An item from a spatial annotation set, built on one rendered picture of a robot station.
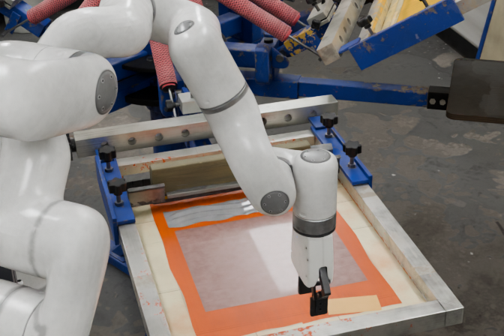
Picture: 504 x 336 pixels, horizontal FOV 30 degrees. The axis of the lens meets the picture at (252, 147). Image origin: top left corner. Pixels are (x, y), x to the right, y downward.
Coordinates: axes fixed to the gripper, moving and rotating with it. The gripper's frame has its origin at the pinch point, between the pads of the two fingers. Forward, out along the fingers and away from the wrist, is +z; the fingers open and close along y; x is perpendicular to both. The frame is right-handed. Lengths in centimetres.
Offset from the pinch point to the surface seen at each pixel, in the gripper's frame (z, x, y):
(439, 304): 7.8, 25.8, -0.4
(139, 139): 6, -18, -80
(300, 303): 11.6, 2.1, -12.8
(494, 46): 77, 189, -264
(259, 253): 11.7, -0.8, -31.5
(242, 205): 11, 1, -51
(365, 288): 11.5, 16.1, -13.5
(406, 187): 106, 111, -192
